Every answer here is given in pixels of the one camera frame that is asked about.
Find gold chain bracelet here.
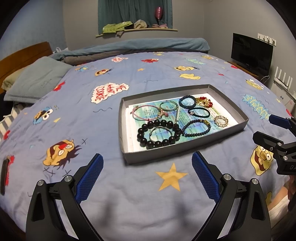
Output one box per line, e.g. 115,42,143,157
213,115,229,128

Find dark blue bead bracelet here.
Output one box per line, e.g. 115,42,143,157
181,119,212,138

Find black large bead bracelet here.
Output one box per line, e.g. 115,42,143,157
136,119,183,149

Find red and gold bead bracelet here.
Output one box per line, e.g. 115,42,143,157
196,96,213,109

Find black cord bracelet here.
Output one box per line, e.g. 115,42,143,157
188,107,211,119

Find silver wire bangle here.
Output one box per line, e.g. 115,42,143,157
149,126,174,142

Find navy small bead bracelet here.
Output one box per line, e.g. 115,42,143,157
178,95,198,110

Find pearl bar pendant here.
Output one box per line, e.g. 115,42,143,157
175,106,180,123

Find pink string bracelet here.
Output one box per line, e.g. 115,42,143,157
130,104,163,122

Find green cord bracelet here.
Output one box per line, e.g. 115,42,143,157
159,100,179,112

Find white wifi router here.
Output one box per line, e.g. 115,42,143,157
271,66,295,112

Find wooden tv stand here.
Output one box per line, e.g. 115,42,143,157
228,61,268,81

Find Sesame Street bed sheet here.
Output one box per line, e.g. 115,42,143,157
1,52,295,240

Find grey cardboard tray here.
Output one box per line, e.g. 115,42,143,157
118,84,248,164

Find black television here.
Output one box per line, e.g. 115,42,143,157
231,33,273,76

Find printed paper sheet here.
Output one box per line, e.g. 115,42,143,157
125,93,238,152

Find striped black white pillow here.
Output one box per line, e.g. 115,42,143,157
0,103,25,141

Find grey blue pillow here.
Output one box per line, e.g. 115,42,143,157
4,57,72,104

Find blue folded blanket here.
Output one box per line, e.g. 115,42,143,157
50,38,210,66

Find olive green pillow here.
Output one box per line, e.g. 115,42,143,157
1,66,27,91

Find white plastic bag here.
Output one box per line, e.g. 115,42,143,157
55,47,69,53

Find wooden headboard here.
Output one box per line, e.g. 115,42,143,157
0,42,53,85

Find wooden window sill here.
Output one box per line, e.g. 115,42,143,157
95,28,178,38

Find pink cloth on sill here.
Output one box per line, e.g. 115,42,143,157
151,24,168,29

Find green cloth on sill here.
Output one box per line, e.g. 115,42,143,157
102,21,133,34

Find pink balloon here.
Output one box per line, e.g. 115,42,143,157
154,6,163,25

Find beige cloth on sill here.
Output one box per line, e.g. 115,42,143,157
133,20,147,29

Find teal curtain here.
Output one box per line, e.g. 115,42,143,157
97,1,173,34

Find white wall sockets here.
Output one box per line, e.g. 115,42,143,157
257,33,276,47

